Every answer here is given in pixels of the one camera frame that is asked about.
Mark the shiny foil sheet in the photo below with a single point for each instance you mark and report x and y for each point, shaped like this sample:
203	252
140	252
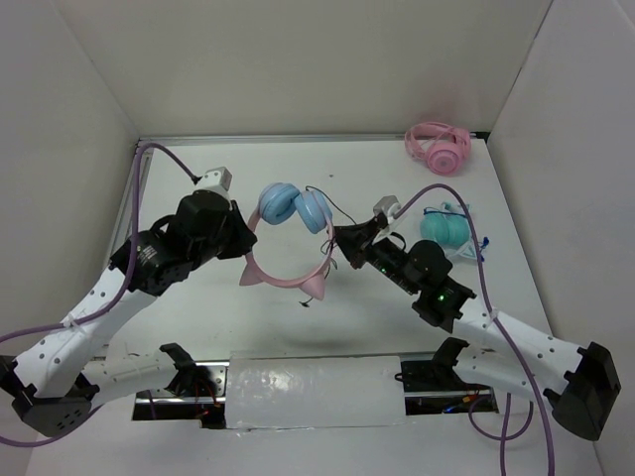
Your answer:
318	392

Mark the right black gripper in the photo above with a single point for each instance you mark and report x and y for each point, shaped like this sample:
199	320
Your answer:
353	238

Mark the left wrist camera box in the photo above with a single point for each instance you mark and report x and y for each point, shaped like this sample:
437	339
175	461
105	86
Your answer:
218	178

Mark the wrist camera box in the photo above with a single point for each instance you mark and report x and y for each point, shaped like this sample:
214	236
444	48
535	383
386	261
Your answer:
390	207
218	178

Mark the teal white cat-ear headphones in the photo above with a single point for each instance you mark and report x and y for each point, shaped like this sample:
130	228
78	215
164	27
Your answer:
447	226

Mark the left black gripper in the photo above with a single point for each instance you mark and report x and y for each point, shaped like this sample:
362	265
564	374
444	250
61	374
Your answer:
244	238

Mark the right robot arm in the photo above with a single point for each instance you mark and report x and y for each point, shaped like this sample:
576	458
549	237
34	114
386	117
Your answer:
578	384

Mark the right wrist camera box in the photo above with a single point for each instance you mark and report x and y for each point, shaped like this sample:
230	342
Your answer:
390	207

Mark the pink round headphones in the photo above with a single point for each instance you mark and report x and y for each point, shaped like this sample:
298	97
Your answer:
441	147

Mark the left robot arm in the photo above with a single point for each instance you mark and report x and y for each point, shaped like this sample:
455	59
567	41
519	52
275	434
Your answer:
56	384

